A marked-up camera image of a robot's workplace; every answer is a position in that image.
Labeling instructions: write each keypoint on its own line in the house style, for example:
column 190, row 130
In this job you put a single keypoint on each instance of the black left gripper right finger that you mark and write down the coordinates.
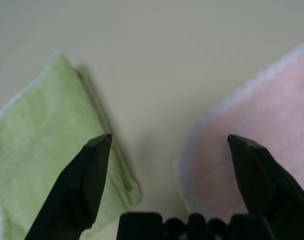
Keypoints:
column 269, row 185

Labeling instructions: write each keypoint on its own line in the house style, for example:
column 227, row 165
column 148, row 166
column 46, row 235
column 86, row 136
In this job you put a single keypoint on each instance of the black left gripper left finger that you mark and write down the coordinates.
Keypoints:
column 77, row 185

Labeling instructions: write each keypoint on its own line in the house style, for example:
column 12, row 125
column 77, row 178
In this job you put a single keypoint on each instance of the pink towel with white trim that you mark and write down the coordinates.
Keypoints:
column 266, row 112

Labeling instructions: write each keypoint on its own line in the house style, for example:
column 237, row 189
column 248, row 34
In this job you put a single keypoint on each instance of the green folded towel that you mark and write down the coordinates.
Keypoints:
column 54, row 125

